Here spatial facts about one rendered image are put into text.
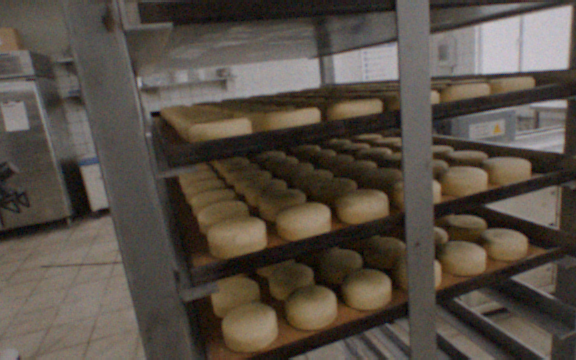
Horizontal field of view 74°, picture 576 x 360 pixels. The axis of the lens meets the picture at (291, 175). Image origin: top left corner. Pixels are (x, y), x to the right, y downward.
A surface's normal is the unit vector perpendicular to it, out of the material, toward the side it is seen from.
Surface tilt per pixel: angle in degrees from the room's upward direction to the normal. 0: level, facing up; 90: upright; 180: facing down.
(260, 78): 90
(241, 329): 0
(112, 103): 90
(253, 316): 0
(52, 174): 90
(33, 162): 90
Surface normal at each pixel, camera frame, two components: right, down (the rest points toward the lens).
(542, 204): 0.25, 0.22
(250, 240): 0.58, 0.14
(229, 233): -0.11, -0.96
